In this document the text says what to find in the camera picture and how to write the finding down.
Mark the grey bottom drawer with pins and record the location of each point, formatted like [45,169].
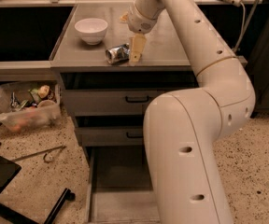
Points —
[119,187]

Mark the clear plastic bin with items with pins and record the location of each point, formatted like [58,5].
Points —
[29,104]

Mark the grey top drawer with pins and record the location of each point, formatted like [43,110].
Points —
[119,93]

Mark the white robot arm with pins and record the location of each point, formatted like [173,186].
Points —
[180,127]

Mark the black chair base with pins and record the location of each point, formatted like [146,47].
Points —
[22,201]

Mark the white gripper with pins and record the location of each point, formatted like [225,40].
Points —
[138,20]

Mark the grey drawer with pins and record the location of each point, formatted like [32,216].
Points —
[114,130]
[119,93]
[119,187]

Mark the grey middle drawer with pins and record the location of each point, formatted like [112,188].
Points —
[114,130]

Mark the metal rod with hook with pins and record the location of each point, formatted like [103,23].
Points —
[46,151]

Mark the white ceramic bowl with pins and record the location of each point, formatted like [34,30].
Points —
[91,30]

